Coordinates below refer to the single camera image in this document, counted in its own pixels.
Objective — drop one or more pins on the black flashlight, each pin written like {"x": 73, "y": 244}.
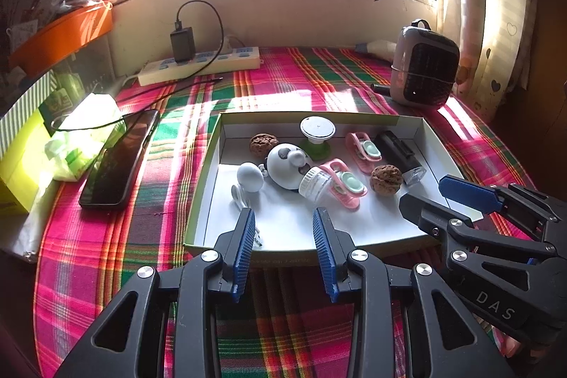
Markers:
{"x": 396, "y": 152}

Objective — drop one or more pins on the plaid cloth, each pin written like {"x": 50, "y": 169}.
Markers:
{"x": 133, "y": 249}

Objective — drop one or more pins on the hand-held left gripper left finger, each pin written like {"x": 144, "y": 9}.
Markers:
{"x": 246, "y": 254}

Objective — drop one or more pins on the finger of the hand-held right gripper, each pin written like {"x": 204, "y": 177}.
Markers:
{"x": 425, "y": 214}
{"x": 469, "y": 194}

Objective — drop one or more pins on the green printed carton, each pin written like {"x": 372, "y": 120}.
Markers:
{"x": 62, "y": 97}

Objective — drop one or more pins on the yellow cardboard box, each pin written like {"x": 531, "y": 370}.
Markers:
{"x": 22, "y": 165}

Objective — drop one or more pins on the white paper sheet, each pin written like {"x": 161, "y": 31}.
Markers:
{"x": 31, "y": 232}

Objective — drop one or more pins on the person's right hand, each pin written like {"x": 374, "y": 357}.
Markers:
{"x": 516, "y": 347}

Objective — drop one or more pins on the grey black space heater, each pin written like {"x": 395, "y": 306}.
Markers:
{"x": 425, "y": 72}

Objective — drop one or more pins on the green white tissue pack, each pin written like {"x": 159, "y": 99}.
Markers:
{"x": 84, "y": 116}

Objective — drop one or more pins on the black charger adapter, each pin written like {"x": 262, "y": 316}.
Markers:
{"x": 183, "y": 45}

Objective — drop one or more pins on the green white round stand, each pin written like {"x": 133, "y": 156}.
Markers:
{"x": 316, "y": 128}

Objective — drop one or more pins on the white power strip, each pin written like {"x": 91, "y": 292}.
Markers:
{"x": 221, "y": 59}

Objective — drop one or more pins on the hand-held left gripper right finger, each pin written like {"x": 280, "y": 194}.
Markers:
{"x": 323, "y": 258}

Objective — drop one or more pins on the shallow white cardboard box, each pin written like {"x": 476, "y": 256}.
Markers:
{"x": 288, "y": 223}

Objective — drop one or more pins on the green white striped box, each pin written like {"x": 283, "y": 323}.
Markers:
{"x": 26, "y": 108}

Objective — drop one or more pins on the white egg-shaped ball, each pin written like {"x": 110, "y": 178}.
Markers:
{"x": 250, "y": 178}

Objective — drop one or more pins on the white tube with blue cap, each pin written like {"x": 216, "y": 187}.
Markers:
{"x": 381, "y": 49}

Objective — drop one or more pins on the orange plastic tray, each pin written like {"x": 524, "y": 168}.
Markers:
{"x": 66, "y": 32}

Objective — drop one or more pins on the black smartphone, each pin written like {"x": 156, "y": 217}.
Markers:
{"x": 119, "y": 161}

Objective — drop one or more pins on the white round panda toy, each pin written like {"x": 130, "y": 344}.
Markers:
{"x": 281, "y": 170}

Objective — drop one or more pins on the pink clip with mint pad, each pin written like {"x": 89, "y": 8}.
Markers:
{"x": 350, "y": 187}
{"x": 365, "y": 152}

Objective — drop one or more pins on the brown walnut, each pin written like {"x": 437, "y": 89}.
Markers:
{"x": 262, "y": 145}
{"x": 386, "y": 179}

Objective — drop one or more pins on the heart print curtain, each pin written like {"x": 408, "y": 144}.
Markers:
{"x": 496, "y": 6}

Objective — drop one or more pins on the small clear ribbed jar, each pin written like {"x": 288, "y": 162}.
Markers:
{"x": 314, "y": 183}

